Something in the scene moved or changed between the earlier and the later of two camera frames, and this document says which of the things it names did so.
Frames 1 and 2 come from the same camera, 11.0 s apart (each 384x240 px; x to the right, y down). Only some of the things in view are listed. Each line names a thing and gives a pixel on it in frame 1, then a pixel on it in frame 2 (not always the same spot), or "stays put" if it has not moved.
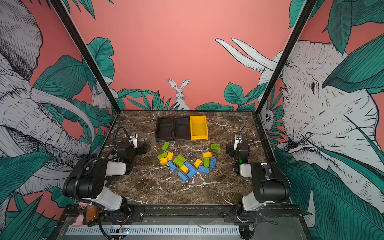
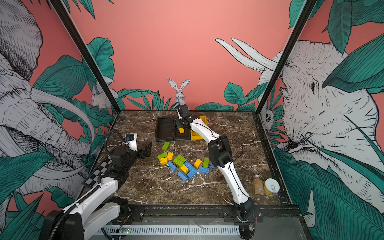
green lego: x=206 y=162 stays put
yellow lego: x=184 y=169 stays put
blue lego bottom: x=183 y=176 stays put
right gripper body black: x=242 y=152 → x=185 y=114
